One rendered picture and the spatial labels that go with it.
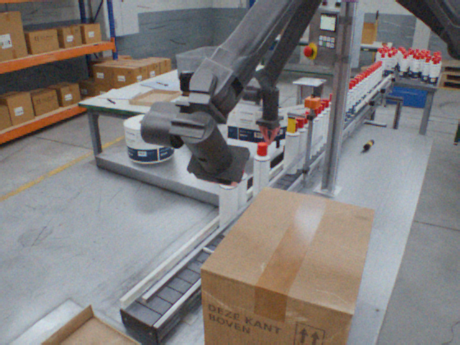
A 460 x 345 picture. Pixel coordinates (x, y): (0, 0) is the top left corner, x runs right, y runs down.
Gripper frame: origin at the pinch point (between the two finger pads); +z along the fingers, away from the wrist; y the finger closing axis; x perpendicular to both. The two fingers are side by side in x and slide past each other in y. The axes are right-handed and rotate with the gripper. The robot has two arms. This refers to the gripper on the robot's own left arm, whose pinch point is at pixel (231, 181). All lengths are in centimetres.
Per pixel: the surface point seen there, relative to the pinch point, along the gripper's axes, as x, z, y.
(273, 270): 15.3, -5.3, -14.1
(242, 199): -7.4, 31.3, 8.4
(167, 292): 23.3, 18.6, 14.1
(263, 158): -22.8, 35.2, 7.6
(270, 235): 8.6, 0.2, -10.6
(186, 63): -157, 154, 142
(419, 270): -36, 182, -60
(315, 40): -70, 32, 2
